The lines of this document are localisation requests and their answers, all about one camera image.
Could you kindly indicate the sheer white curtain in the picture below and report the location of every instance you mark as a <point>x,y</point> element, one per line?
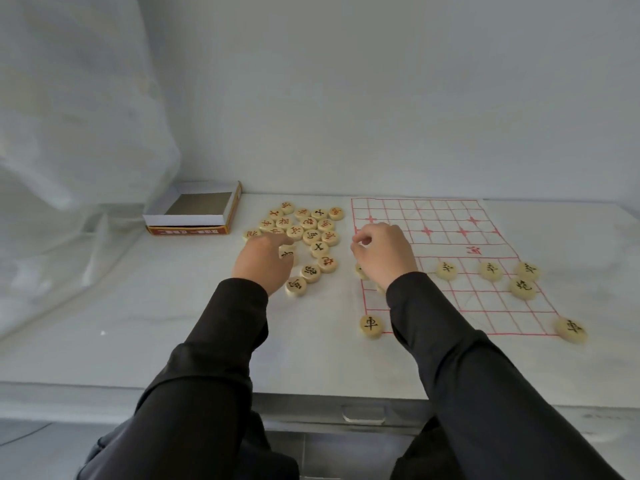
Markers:
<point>75,144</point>

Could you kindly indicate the person's right hand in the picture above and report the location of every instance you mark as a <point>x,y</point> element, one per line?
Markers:
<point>387,254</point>

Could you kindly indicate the person's left hand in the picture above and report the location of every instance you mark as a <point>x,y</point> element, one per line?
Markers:
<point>265,264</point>

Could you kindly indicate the person's right forearm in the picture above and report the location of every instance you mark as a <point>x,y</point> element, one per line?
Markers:
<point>475,394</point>

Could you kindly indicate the pile of wooden xiangqi pieces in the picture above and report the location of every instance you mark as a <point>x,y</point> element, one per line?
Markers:
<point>310,229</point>

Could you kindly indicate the red grid xiangqi board sheet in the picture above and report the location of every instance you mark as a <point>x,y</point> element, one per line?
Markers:
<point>440,214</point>

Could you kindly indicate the person's left forearm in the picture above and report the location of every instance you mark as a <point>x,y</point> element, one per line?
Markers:
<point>200,384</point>

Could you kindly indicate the white cardboard box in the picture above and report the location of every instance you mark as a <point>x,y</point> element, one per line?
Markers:
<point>187,219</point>

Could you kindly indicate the round black-marked chess piece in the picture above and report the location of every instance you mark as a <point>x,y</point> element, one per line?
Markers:
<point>490,270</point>
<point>522,288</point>
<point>446,270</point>
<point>528,270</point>
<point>360,272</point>
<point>571,329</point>
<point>371,326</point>

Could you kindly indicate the grey desk drawer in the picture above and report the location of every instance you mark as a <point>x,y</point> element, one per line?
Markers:
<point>300,409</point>

